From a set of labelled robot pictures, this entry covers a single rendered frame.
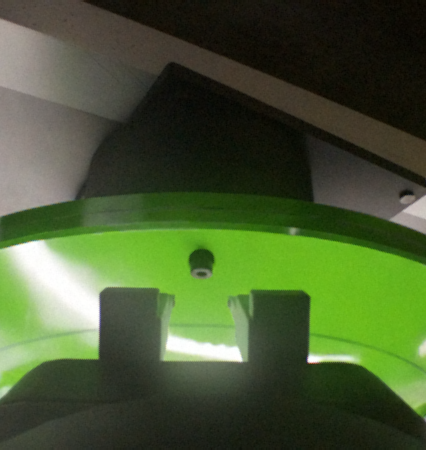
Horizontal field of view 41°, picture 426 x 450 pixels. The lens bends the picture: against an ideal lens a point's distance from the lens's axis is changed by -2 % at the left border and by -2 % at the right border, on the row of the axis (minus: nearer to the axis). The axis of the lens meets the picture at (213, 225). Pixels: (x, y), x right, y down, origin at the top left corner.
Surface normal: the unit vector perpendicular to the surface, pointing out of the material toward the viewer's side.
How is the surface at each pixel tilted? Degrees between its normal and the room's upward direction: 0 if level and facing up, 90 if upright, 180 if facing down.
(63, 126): 0
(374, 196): 0
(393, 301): 25
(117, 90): 0
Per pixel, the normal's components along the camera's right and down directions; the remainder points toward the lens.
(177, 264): 0.00, 0.53
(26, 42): 0.00, 0.83
